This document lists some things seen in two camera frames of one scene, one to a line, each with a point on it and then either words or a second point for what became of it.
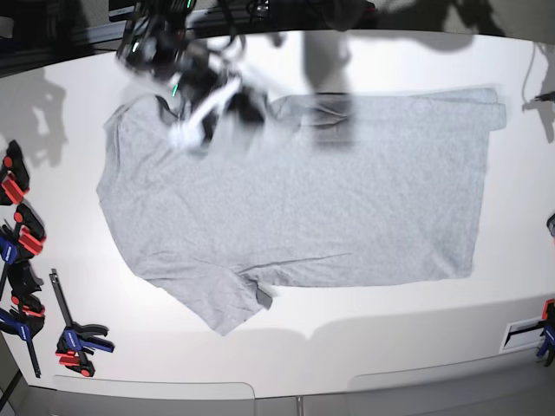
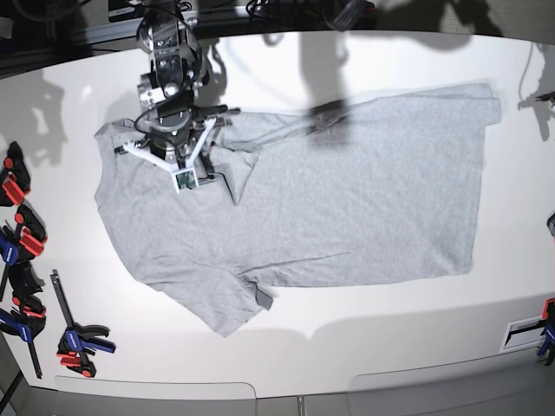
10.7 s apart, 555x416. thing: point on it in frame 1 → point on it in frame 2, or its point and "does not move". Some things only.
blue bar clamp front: x=78 y=339 does not move
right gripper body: x=210 y=84 → x=173 y=137
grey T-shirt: x=340 y=186 does not move
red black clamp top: x=15 y=180 does not move
